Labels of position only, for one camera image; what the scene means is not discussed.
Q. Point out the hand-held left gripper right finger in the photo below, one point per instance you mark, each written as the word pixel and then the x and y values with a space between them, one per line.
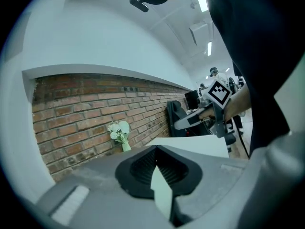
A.
pixel 209 187

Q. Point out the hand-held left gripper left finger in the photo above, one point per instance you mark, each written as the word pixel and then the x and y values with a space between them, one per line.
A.
pixel 100 199

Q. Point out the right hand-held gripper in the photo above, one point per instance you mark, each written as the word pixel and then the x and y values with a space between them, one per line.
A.
pixel 218 93

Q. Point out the light green cloth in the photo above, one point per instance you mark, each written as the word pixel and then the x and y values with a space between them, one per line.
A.
pixel 162 194

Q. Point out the person's right forearm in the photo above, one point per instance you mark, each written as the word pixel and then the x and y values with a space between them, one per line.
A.
pixel 238 101

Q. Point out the person's right hand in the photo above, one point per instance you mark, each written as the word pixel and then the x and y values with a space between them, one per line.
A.
pixel 208 114

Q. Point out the black office chair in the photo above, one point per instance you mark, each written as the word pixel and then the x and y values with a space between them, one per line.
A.
pixel 177 111

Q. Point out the black monitor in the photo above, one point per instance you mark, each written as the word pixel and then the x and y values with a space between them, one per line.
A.
pixel 191 99

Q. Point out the pale green vase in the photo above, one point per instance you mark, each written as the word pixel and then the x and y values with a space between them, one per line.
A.
pixel 126 147

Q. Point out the white flower bouquet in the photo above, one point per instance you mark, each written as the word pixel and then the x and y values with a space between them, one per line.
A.
pixel 118 130

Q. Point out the long ceiling light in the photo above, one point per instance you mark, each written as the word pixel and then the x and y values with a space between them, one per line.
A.
pixel 209 48
pixel 201 0

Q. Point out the ceiling air vent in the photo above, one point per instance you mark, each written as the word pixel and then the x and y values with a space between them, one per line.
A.
pixel 200 31

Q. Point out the person's black t-shirt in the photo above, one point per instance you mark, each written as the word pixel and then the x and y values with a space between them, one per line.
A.
pixel 250 32

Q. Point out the black head camera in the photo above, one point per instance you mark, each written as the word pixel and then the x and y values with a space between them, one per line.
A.
pixel 139 3

